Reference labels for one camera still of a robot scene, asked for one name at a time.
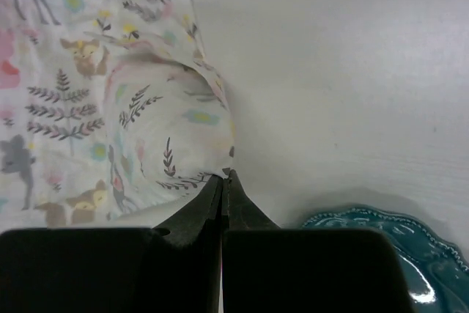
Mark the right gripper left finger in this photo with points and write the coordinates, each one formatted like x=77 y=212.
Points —
x=173 y=267

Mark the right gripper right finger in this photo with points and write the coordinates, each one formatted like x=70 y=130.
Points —
x=269 y=269

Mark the floral animal print napkin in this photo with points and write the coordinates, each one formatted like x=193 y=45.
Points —
x=108 y=107

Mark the teal ceramic plate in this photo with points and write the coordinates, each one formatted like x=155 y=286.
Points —
x=435 y=270

